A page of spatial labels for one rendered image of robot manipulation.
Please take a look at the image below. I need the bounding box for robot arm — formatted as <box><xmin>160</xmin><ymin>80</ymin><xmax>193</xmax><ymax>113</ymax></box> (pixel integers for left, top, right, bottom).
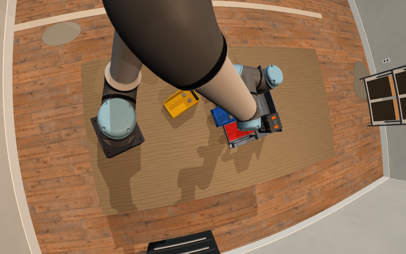
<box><xmin>97</xmin><ymin>0</ymin><xmax>283</xmax><ymax>148</ymax></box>

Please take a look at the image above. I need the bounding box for blue bin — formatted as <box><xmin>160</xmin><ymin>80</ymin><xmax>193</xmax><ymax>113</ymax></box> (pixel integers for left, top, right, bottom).
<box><xmin>211</xmin><ymin>107</ymin><xmax>236</xmax><ymax>127</ymax></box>

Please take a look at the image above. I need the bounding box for yellow bin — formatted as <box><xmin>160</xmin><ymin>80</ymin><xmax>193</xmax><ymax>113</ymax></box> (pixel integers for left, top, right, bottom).
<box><xmin>164</xmin><ymin>90</ymin><xmax>200</xmax><ymax>119</ymax></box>

